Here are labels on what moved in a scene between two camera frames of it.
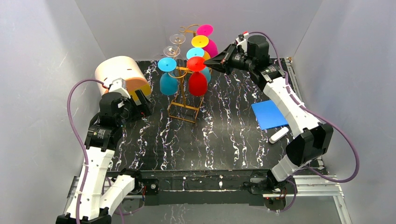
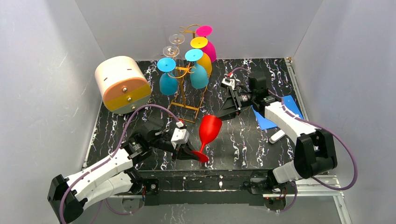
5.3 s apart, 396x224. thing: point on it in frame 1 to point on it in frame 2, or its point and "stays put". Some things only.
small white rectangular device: [279, 135] stays put
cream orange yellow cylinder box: [111, 68] stays put
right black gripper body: [233, 56] to [233, 101]
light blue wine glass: [168, 82] stays put
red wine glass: [198, 82] to [209, 128]
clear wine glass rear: [177, 38] stays put
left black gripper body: [143, 101] to [177, 150]
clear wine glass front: [171, 51] stays put
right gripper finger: [224, 56] to [235, 97]
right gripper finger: [220, 64] to [229, 111]
